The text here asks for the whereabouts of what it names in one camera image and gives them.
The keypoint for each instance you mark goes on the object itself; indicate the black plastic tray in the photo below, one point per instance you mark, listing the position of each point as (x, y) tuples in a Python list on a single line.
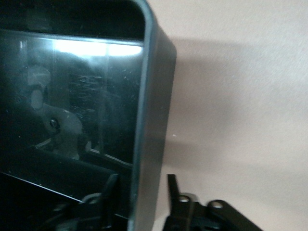
[(72, 96)]

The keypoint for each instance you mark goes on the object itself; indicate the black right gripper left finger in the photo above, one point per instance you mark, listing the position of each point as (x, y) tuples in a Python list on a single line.
[(110, 199)]

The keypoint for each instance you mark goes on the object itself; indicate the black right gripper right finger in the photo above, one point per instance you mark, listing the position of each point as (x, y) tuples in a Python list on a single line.
[(178, 211)]

